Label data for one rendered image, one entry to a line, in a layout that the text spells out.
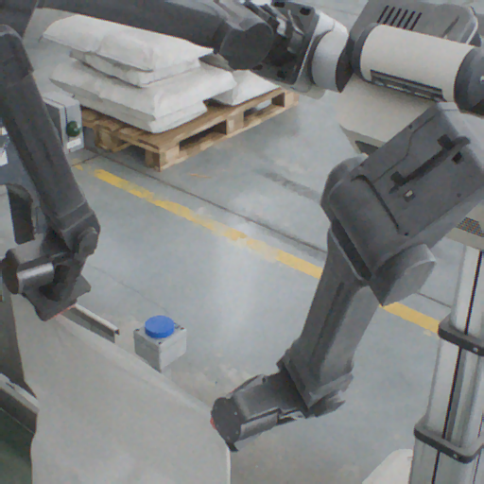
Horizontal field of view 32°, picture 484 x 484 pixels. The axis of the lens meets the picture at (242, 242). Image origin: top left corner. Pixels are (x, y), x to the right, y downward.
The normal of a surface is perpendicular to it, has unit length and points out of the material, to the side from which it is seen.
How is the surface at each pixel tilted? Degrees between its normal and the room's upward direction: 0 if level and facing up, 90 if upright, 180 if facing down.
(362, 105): 40
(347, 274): 102
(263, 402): 30
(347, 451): 0
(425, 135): 59
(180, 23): 108
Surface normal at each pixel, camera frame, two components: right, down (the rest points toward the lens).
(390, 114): -0.40, -0.40
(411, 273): 0.44, 0.81
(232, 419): -0.78, 0.14
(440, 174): -0.54, -0.11
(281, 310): 0.02, -0.85
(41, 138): 0.66, 0.58
